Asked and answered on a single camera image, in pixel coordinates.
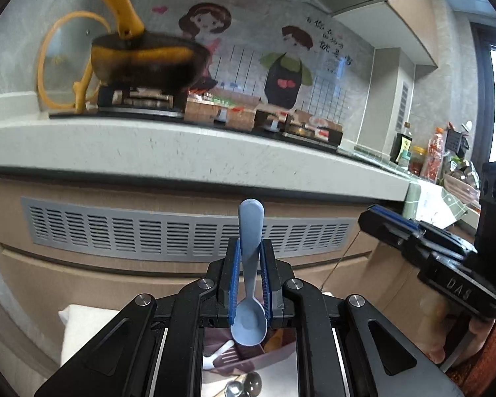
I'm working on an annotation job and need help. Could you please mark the blue plastic spoon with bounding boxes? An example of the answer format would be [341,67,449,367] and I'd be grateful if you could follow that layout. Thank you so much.
[230,198,269,346]

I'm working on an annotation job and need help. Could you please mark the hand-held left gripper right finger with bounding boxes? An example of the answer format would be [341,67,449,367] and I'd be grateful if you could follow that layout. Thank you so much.
[260,239,466,397]

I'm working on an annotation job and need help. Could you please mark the purple plastic utensil holder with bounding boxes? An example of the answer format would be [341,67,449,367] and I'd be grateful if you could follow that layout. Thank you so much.
[202,326,299,383]

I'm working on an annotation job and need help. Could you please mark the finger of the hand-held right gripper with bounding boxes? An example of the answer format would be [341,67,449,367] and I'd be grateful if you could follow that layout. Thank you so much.
[417,219,478,257]
[357,204,431,259]

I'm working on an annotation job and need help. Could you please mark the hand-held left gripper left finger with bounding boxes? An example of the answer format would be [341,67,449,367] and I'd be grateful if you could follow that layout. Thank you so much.
[33,238,242,397]

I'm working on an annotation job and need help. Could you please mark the yellow hose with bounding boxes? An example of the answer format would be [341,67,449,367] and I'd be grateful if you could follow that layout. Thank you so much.
[36,10,110,115]

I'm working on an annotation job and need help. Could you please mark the person's right hand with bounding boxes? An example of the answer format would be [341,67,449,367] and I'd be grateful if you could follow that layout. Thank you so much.
[419,287,496,367]

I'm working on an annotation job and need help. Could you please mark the black knife holder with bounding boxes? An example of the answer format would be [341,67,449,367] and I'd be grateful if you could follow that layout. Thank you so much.
[445,121,473,158]

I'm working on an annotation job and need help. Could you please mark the grey wall vent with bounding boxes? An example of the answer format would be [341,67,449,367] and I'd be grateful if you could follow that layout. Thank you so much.
[396,80,411,132]

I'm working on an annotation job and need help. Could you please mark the green checked cloth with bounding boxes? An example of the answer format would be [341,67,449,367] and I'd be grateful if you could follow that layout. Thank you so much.
[402,181,471,229]

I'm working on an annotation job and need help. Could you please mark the black gas stove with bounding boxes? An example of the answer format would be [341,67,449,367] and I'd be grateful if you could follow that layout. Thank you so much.
[50,86,345,146]

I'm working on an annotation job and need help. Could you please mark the grey vent grille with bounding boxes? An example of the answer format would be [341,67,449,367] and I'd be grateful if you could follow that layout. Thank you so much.
[21,196,359,264]

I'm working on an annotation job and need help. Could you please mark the clear plastic bags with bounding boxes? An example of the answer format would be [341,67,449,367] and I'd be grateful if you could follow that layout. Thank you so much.
[441,156,481,205]

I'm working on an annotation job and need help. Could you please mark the cartoon wall poster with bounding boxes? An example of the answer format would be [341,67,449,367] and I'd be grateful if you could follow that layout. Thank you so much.
[136,0,377,143]

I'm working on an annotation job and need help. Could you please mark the speckled stone countertop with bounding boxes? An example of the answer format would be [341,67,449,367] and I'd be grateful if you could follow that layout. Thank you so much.
[0,91,422,216]

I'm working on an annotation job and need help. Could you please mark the yellow frying pan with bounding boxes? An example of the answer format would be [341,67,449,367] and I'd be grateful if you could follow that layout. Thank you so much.
[90,0,211,92]

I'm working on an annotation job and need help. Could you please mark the dark sauce bottle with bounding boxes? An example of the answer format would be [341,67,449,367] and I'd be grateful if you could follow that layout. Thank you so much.
[390,126,415,167]

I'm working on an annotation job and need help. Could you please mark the black wire-handle utensil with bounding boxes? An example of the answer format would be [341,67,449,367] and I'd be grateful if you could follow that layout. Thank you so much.
[321,231,361,291]

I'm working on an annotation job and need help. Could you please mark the jar with yellow lid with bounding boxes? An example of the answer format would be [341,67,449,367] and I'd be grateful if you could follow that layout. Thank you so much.
[408,146,427,177]

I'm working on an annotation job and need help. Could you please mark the red bottle with orange cap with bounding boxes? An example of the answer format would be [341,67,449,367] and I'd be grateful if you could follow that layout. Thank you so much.
[427,127,446,181]

